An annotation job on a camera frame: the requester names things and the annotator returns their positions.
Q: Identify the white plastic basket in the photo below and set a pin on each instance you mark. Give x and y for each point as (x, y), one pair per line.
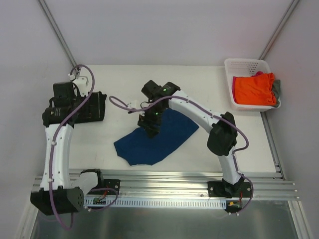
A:
(241, 67)

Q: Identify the grey t shirt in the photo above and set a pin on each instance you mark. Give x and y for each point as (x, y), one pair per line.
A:
(276, 89)

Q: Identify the blue t shirt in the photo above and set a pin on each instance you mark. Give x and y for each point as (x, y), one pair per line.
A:
(138, 149)

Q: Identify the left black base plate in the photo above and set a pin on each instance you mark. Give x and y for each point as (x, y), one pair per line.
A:
(108, 187)

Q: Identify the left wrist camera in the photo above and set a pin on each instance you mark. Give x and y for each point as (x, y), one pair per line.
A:
(81, 83)

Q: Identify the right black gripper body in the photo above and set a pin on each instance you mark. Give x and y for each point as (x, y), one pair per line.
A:
(147, 123)

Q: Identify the orange t shirt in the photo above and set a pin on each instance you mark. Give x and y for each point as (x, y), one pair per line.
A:
(255, 90)

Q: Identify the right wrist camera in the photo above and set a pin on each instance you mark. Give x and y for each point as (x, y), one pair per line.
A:
(133, 105)

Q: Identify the white slotted cable duct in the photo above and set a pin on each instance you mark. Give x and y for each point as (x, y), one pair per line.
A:
(94, 202)

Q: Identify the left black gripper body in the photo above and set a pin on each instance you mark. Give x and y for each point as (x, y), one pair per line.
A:
(92, 107)

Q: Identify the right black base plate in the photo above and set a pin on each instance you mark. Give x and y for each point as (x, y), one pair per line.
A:
(225, 190)

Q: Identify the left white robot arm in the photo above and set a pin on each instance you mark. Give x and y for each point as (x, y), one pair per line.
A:
(68, 107)

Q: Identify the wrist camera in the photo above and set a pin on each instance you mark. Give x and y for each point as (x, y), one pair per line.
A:
(133, 105)
(81, 83)

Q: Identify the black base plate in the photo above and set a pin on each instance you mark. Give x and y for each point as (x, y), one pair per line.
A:
(108, 187)
(225, 190)

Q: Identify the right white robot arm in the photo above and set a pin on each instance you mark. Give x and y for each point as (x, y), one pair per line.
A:
(221, 128)

